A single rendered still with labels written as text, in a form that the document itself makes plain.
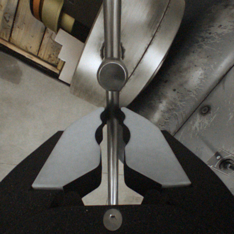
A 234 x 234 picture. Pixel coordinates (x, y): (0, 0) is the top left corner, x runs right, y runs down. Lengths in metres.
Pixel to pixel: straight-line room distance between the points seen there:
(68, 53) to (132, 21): 0.18
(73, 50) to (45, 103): 1.36
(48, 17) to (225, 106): 0.40
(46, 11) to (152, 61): 0.25
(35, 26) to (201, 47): 0.54
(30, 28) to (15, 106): 1.31
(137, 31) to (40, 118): 1.65
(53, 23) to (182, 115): 0.34
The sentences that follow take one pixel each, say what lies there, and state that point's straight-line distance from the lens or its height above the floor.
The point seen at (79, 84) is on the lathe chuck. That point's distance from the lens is 0.28.
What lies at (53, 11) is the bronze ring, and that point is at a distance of 0.38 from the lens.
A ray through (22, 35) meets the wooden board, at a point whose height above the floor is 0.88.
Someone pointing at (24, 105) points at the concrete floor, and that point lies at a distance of 1.81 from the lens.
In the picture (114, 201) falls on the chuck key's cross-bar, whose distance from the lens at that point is 0.18.
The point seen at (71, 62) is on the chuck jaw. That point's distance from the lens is 0.38.
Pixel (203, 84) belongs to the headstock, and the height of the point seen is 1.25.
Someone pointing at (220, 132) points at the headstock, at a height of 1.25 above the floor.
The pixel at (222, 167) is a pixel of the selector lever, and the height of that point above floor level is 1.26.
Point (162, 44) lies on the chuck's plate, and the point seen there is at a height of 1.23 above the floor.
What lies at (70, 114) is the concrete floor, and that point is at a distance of 1.67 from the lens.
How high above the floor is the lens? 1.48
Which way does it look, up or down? 64 degrees down
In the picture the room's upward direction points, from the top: 170 degrees clockwise
